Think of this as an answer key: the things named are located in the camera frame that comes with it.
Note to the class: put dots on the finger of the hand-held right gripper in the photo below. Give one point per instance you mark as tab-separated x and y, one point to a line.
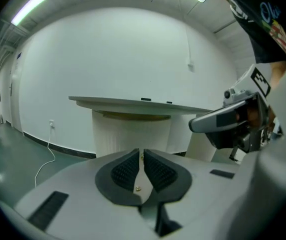
205	121

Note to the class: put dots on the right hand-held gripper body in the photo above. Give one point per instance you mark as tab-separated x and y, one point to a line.
255	79

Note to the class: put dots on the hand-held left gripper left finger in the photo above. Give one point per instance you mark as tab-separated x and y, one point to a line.
78	184

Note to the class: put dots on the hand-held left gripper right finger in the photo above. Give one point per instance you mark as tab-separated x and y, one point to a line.
208	184

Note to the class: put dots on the white ribbed counter table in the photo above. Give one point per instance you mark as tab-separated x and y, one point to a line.
133	134

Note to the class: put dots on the person's right forearm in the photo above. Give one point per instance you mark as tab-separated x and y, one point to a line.
279	74

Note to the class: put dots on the person's right hand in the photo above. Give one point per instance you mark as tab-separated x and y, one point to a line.
249	115

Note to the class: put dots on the person's black printed shirt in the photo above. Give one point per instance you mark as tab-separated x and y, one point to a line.
253	34

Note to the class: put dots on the white door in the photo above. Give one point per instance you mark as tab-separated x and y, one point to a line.
16	101

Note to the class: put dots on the white wall junction box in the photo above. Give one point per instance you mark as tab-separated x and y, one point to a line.
191	67

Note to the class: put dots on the white wall socket with plug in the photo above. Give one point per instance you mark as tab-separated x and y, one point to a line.
51	124

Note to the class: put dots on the white wall conduit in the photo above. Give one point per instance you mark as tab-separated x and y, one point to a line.
188	49

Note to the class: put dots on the blue wall sign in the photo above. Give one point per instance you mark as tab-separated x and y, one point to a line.
19	56

